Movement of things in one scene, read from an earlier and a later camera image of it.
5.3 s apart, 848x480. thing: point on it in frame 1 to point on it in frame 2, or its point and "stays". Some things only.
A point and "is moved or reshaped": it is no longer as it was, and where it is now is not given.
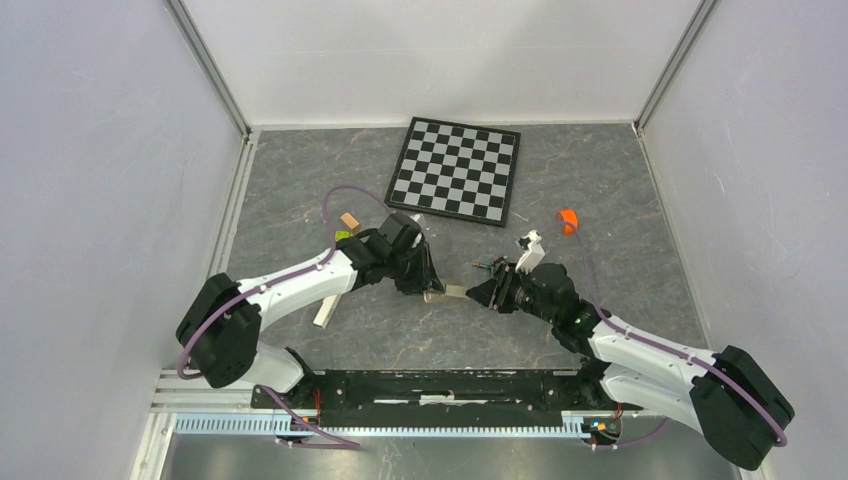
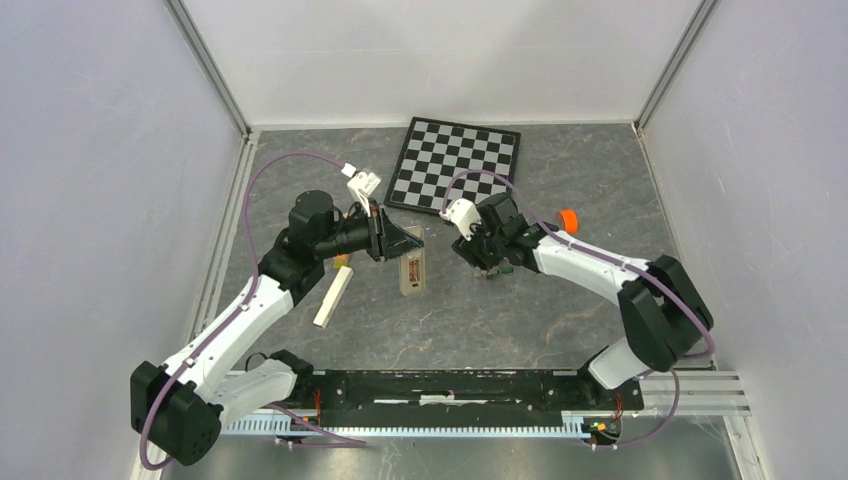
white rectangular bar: (326, 311) stays
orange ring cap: (568, 215) stays
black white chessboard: (456, 169) stays
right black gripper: (484, 292) to (469, 251)
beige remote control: (451, 290) is moved or reshaped
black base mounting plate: (444, 398) stays
